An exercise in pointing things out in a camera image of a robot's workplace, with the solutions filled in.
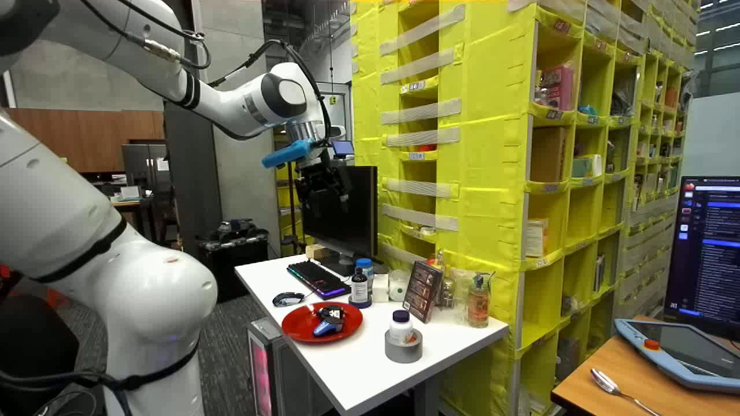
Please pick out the black bag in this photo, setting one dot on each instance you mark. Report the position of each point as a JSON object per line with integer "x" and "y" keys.
{"x": 231, "y": 251}

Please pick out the red plate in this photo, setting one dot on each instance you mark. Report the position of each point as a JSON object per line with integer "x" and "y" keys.
{"x": 304, "y": 326}

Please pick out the dark picture frame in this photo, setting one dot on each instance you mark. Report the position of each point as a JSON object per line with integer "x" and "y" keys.
{"x": 421, "y": 291}

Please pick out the blue teach pendant tablet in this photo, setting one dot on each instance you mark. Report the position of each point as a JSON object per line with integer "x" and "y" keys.
{"x": 682, "y": 353}

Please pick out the grey tape roll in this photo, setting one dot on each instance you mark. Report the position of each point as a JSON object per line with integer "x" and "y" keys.
{"x": 404, "y": 353}

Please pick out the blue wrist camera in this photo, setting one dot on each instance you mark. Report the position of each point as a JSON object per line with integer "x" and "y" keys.
{"x": 285, "y": 154}

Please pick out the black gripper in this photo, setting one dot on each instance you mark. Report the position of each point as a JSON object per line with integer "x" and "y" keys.
{"x": 326, "y": 160}

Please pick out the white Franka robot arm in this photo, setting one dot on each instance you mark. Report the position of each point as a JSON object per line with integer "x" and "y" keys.
{"x": 94, "y": 231}

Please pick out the pink box in shelf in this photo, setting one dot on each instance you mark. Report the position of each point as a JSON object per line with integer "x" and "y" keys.
{"x": 560, "y": 87}

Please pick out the dark bottle with white label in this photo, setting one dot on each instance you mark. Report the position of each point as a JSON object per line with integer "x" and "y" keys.
{"x": 359, "y": 288}

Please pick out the white container with dark cap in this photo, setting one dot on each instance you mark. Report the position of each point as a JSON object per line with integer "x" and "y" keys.
{"x": 401, "y": 329}

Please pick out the monitor showing dark screen text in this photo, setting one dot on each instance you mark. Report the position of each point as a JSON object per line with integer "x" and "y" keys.
{"x": 708, "y": 255}

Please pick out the backlit black keyboard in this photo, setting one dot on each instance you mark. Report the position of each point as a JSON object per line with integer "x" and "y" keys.
{"x": 318, "y": 277}

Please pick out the white table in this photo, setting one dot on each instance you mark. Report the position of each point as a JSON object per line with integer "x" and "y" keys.
{"x": 362, "y": 361}

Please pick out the clear plastic cup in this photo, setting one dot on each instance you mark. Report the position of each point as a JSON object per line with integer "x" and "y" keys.
{"x": 399, "y": 284}

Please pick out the black computer monitor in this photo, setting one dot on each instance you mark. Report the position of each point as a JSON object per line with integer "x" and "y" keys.
{"x": 342, "y": 221}

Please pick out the yellow fabric shelf unit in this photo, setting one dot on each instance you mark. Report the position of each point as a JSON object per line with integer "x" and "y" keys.
{"x": 493, "y": 177}

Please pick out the wooden desk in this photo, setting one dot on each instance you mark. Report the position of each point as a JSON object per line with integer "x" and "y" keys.
{"x": 615, "y": 384}

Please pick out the clear jar with blue lid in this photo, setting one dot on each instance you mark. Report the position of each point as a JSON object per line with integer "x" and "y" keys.
{"x": 366, "y": 264}

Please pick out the glass jar with orange contents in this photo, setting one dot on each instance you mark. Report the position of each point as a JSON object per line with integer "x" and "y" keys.
{"x": 479, "y": 301}

